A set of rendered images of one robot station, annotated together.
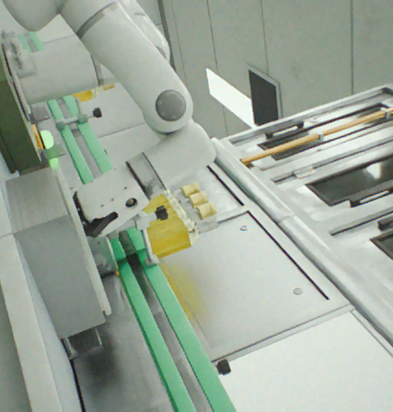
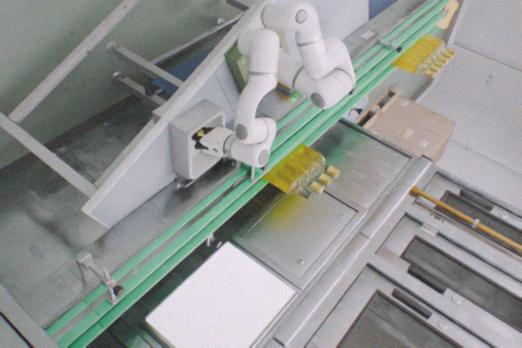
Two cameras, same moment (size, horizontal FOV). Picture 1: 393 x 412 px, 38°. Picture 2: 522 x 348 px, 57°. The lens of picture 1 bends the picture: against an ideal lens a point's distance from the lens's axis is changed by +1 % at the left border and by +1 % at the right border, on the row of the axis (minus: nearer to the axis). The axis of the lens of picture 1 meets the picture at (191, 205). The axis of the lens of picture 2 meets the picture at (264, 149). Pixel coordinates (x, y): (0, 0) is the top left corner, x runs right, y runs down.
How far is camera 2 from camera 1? 1.04 m
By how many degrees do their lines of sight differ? 39
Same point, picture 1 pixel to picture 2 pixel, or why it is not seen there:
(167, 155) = (238, 147)
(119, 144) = not seen: outside the picture
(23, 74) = not seen: hidden behind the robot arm
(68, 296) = (179, 158)
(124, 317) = (206, 186)
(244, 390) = (220, 259)
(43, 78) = not seen: hidden behind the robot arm
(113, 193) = (214, 140)
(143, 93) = (236, 117)
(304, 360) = (251, 280)
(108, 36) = (250, 84)
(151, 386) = (172, 214)
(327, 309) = (291, 280)
